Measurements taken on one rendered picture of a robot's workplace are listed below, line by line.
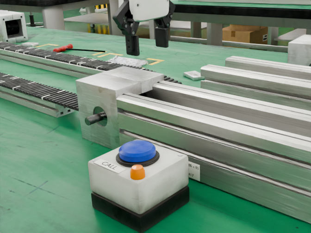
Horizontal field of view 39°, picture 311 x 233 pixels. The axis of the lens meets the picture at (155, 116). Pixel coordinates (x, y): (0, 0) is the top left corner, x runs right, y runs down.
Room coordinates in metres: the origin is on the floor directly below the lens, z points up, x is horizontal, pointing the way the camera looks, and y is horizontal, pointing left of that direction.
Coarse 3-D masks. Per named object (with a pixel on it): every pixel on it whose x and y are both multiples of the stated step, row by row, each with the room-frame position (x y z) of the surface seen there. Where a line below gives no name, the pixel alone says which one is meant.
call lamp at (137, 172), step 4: (132, 168) 0.39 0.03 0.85; (136, 168) 0.38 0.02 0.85; (140, 168) 0.38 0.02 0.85; (132, 172) 0.38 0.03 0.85; (136, 172) 0.38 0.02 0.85; (140, 172) 0.38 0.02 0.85; (144, 172) 0.39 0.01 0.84; (132, 176) 0.38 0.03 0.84; (136, 176) 0.38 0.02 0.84; (140, 176) 0.38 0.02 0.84; (144, 176) 0.39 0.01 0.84
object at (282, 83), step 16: (240, 64) 0.74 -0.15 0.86; (256, 64) 0.72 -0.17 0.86; (272, 64) 0.70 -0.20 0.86; (288, 64) 0.70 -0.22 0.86; (208, 80) 0.71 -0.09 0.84; (224, 80) 0.69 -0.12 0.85; (240, 80) 0.65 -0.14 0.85; (256, 80) 0.63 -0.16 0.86; (272, 80) 0.62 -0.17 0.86; (288, 80) 0.61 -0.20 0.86; (304, 80) 0.60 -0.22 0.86; (240, 96) 0.65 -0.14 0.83; (256, 96) 0.63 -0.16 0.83; (272, 96) 0.62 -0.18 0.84; (288, 96) 0.61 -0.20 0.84; (304, 96) 0.59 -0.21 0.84
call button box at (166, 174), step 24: (96, 168) 0.42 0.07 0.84; (120, 168) 0.41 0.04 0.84; (144, 168) 0.40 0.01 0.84; (168, 168) 0.41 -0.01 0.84; (96, 192) 0.42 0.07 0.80; (120, 192) 0.39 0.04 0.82; (144, 192) 0.38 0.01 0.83; (168, 192) 0.41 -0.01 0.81; (120, 216) 0.40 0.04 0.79; (144, 216) 0.38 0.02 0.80
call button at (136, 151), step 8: (128, 144) 0.44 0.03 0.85; (136, 144) 0.44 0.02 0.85; (144, 144) 0.43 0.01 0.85; (152, 144) 0.43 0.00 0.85; (120, 152) 0.42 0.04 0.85; (128, 152) 0.42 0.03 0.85; (136, 152) 0.42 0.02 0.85; (144, 152) 0.42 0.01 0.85; (152, 152) 0.42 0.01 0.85; (128, 160) 0.41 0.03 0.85; (136, 160) 0.41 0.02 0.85; (144, 160) 0.41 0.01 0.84
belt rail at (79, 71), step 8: (0, 56) 1.24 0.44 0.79; (8, 56) 1.23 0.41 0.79; (16, 56) 1.18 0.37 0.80; (24, 56) 1.15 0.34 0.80; (32, 56) 1.12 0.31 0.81; (24, 64) 1.16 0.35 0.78; (32, 64) 1.13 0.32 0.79; (40, 64) 1.10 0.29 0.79; (48, 64) 1.09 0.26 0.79; (56, 64) 1.05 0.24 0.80; (64, 64) 1.03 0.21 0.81; (72, 64) 1.01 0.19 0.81; (56, 72) 1.06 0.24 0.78; (64, 72) 1.03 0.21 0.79; (72, 72) 1.01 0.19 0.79; (80, 72) 1.00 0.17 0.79; (88, 72) 0.97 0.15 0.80; (96, 72) 0.95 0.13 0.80
